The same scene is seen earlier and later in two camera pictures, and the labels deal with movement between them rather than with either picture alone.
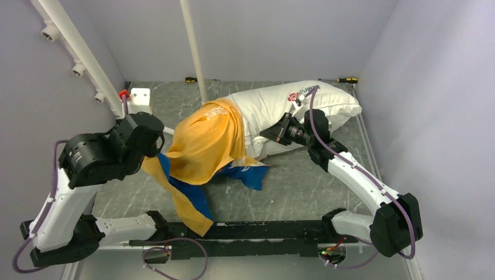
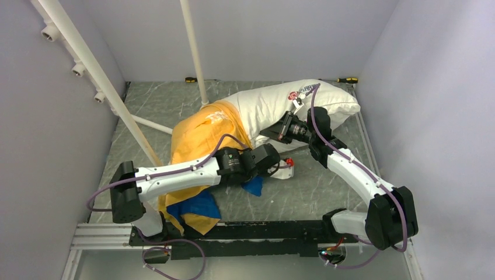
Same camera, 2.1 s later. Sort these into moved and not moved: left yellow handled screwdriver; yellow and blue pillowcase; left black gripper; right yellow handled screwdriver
Moved: yellow and blue pillowcase; left black gripper
Not moved: left yellow handled screwdriver; right yellow handled screwdriver
